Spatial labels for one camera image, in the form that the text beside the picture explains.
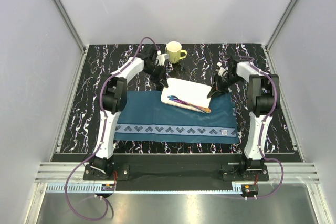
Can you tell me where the right connector box orange black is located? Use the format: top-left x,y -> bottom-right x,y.
241,184 -> 259,198

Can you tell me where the left connector box black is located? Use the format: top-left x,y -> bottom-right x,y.
101,182 -> 116,192

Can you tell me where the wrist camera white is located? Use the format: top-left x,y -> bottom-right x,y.
155,50 -> 170,66
215,62 -> 227,77

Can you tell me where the blue cloth placemat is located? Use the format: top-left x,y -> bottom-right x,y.
114,91 -> 239,144

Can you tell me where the white rectangular plate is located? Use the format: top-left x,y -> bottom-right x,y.
160,78 -> 211,111

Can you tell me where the right aluminium frame post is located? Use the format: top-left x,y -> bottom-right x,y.
265,0 -> 316,51

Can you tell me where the left aluminium frame post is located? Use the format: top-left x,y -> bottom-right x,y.
38,0 -> 88,53

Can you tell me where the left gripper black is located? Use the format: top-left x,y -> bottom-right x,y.
144,63 -> 169,88

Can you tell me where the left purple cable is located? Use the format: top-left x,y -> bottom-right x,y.
62,36 -> 161,222

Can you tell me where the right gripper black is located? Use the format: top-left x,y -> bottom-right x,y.
207,73 -> 242,100

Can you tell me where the blue fork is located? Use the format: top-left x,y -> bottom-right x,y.
166,95 -> 205,113

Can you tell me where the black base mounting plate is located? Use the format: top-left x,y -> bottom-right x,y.
83,154 -> 269,182

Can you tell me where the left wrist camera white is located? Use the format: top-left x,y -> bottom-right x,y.
155,50 -> 170,66

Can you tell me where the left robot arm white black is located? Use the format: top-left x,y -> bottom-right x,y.
88,45 -> 169,180

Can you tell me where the aluminium front frame rail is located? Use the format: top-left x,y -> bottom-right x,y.
35,162 -> 320,184

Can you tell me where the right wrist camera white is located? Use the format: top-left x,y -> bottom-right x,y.
215,62 -> 227,77

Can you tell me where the yellow-green ceramic mug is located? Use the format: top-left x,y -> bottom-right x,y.
166,41 -> 187,64

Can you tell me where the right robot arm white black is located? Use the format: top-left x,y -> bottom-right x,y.
207,56 -> 280,180

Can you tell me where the white slotted cable duct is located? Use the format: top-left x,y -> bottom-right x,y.
46,183 -> 259,194

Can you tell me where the aluminium frame post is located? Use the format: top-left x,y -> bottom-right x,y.
38,0 -> 88,53
265,0 -> 316,51

